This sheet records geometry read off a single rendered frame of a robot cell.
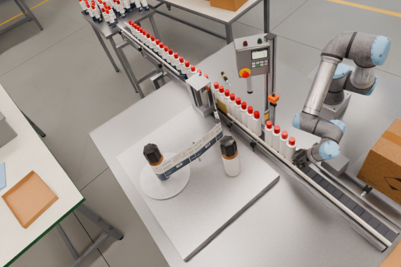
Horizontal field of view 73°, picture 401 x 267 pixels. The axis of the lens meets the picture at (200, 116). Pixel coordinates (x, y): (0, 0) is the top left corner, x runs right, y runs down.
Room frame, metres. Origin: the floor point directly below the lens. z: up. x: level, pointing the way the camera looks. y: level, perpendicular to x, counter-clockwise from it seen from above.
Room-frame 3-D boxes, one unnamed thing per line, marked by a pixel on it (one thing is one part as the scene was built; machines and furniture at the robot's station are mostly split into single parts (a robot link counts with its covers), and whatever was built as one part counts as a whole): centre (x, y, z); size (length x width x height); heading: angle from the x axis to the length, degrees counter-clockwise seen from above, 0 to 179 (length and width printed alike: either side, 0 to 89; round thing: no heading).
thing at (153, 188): (0.88, 0.30, 0.89); 0.31 x 0.31 x 0.01
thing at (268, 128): (0.89, -0.35, 0.98); 0.05 x 0.05 x 0.20
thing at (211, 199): (0.90, 0.14, 0.86); 0.80 x 0.67 x 0.05; 25
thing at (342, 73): (1.07, -0.83, 1.10); 0.13 x 0.12 x 0.14; 43
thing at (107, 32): (3.15, 0.59, 0.46); 0.72 x 0.62 x 0.93; 25
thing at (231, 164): (0.79, -0.10, 1.03); 0.09 x 0.09 x 0.30
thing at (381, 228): (0.98, -0.32, 0.86); 1.65 x 0.08 x 0.04; 25
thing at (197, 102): (1.32, -0.05, 1.01); 0.14 x 0.13 x 0.26; 25
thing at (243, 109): (1.08, -0.27, 0.98); 0.05 x 0.05 x 0.20
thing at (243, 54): (1.11, -0.35, 1.38); 0.17 x 0.10 x 0.19; 80
